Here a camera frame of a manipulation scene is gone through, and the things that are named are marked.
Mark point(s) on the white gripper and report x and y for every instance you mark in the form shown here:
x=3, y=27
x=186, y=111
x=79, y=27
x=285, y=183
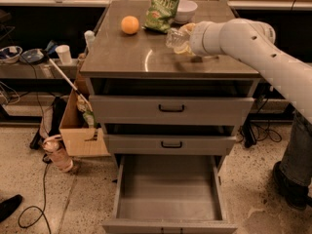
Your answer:
x=199, y=39

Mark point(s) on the clear plastic water bottle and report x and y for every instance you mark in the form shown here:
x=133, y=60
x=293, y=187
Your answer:
x=177, y=38

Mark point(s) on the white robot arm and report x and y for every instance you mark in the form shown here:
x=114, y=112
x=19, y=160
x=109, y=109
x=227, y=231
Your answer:
x=252, y=43

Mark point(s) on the grey drawer cabinet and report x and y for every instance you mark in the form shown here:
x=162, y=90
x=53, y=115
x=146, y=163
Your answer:
x=142, y=66

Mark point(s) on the white bottle beside cabinet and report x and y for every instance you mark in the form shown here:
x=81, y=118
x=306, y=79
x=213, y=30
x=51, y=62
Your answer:
x=89, y=38

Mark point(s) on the top grey drawer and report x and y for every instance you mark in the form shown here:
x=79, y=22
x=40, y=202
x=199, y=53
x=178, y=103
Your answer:
x=217, y=111

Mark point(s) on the grey drawer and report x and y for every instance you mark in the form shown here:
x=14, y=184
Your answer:
x=169, y=139
x=217, y=111

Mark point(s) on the middle grey drawer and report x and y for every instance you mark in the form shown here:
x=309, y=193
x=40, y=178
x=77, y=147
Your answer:
x=169, y=139

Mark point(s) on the open bottom drawer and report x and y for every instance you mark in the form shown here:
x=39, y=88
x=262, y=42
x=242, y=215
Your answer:
x=168, y=194

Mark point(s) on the white bowl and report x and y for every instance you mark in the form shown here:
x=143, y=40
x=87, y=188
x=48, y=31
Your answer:
x=185, y=11

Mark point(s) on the green chip bag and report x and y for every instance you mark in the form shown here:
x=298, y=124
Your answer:
x=159, y=14

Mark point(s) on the orange fruit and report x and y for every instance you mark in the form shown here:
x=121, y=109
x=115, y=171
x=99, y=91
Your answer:
x=130, y=25

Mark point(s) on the white stick tool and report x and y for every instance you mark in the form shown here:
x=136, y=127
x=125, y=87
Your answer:
x=76, y=90

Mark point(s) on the white paper cup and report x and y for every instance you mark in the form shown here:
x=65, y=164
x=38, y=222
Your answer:
x=64, y=54

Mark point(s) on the left low shelf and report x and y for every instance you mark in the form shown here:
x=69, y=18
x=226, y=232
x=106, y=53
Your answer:
x=43, y=70

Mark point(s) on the cardboard box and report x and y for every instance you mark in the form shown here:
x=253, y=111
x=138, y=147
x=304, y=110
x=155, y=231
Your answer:
x=78, y=138

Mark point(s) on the dark round dish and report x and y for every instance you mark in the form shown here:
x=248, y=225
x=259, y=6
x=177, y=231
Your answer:
x=33, y=56

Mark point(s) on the person leg in jeans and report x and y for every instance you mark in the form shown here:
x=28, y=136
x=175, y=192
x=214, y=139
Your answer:
x=293, y=173

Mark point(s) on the bowl on left shelf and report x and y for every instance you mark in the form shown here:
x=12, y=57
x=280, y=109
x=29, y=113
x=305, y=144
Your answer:
x=10, y=54

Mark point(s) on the black shoe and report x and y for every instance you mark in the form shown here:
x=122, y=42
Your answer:
x=8, y=206

